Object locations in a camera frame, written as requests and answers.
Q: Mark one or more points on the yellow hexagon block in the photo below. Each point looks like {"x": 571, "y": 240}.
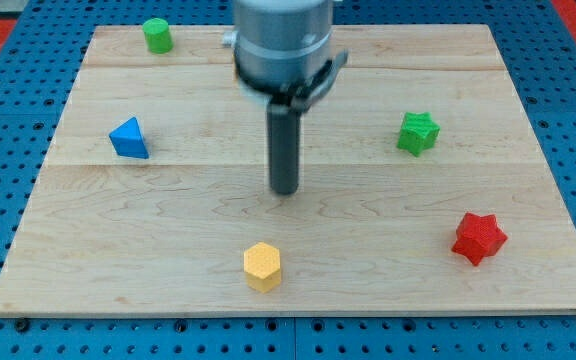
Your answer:
{"x": 262, "y": 267}

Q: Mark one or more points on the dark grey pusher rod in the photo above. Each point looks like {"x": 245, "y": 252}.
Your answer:
{"x": 283, "y": 132}

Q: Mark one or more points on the light wooden board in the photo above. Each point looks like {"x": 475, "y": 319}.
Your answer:
{"x": 368, "y": 233}

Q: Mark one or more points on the green star block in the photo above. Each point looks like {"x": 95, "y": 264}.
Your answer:
{"x": 418, "y": 132}

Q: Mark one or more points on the blue triangle block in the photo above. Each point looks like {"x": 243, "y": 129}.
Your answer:
{"x": 128, "y": 141}

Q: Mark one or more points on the green cylinder block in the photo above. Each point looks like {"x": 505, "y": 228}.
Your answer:
{"x": 157, "y": 36}

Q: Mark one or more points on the red star block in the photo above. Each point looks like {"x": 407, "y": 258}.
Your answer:
{"x": 478, "y": 237}

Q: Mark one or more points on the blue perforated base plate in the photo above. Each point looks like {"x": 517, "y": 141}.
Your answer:
{"x": 38, "y": 65}

